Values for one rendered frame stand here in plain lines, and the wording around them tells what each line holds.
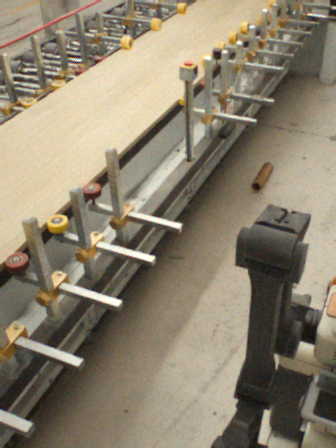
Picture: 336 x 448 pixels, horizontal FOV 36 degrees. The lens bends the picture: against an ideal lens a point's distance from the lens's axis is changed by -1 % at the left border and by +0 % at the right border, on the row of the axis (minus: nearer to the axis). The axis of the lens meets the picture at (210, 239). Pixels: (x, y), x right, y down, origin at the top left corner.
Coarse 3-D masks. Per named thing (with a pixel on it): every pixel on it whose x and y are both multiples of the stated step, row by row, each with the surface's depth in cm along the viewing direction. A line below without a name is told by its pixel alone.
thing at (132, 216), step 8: (96, 208) 224; (104, 208) 223; (112, 208) 223; (128, 216) 220; (136, 216) 219; (144, 216) 219; (144, 224) 219; (152, 224) 217; (160, 224) 215; (168, 224) 215; (176, 224) 215; (176, 232) 215
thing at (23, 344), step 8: (16, 344) 165; (24, 344) 165; (32, 344) 165; (40, 344) 165; (32, 352) 164; (40, 352) 162; (48, 352) 162; (56, 352) 162; (64, 352) 162; (48, 360) 163; (56, 360) 161; (64, 360) 160; (72, 360) 160; (80, 360) 160; (72, 368) 160; (80, 368) 160
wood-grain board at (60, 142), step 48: (240, 0) 456; (144, 48) 357; (192, 48) 358; (48, 96) 294; (96, 96) 294; (144, 96) 295; (0, 144) 250; (48, 144) 251; (96, 144) 251; (0, 192) 218; (48, 192) 218; (0, 240) 193
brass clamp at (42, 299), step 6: (54, 276) 185; (60, 276) 185; (66, 276) 186; (54, 282) 182; (60, 282) 183; (66, 282) 186; (54, 288) 180; (42, 294) 178; (48, 294) 178; (54, 294) 181; (36, 300) 179; (42, 300) 178; (48, 300) 178; (54, 300) 182; (42, 306) 180
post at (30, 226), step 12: (24, 228) 162; (36, 228) 163; (36, 240) 165; (36, 252) 167; (36, 264) 171; (36, 276) 175; (48, 276) 176; (48, 288) 178; (48, 312) 186; (60, 312) 189
